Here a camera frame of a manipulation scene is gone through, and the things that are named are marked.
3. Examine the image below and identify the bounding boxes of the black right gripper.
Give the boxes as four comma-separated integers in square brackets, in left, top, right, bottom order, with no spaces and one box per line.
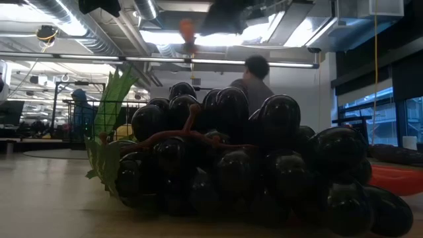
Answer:
[200,0,257,36]

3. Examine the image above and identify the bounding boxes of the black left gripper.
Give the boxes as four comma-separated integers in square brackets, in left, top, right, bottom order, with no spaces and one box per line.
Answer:
[78,0,122,18]

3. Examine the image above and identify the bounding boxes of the green romaine lettuce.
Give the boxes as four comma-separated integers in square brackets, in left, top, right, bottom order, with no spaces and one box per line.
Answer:
[93,65,139,138]

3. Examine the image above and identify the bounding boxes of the black grape bunch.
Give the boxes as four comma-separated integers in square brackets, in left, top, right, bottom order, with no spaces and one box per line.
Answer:
[84,81,414,238]

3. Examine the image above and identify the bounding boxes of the orange carrot with green top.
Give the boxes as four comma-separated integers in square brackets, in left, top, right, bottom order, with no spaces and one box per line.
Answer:
[368,164,423,198]

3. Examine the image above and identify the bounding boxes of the long linear ceiling light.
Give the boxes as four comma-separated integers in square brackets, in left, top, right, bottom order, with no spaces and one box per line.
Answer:
[0,51,320,69]

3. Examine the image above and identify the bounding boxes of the person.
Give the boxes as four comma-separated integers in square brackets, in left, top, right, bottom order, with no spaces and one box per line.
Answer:
[229,54,275,116]
[71,88,96,139]

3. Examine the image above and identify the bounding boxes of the dark monitor screen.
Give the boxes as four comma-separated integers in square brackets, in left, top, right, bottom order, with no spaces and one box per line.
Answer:
[0,100,26,126]

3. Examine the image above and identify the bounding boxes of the round grey mat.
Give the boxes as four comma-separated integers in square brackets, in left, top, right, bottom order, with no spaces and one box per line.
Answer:
[22,148,90,160]

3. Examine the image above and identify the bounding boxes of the long purple eggplant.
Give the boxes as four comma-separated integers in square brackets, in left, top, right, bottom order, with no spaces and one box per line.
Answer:
[368,143,423,167]

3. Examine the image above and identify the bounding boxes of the white cylindrical cup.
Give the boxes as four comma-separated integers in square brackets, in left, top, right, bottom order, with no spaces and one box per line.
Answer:
[402,135,419,151]

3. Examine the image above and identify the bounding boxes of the silver ventilation duct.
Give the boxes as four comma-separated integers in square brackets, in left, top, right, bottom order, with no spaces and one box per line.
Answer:
[24,0,125,57]

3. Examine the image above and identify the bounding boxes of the black ceiling cable reel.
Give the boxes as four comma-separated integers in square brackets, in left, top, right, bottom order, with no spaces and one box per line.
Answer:
[35,24,59,44]

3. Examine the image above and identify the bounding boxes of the black wire basket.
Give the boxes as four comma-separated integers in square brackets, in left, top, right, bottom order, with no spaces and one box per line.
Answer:
[62,99,149,141]

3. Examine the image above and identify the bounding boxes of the yellow hanging cord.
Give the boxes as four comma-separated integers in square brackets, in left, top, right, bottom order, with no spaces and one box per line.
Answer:
[371,0,380,146]

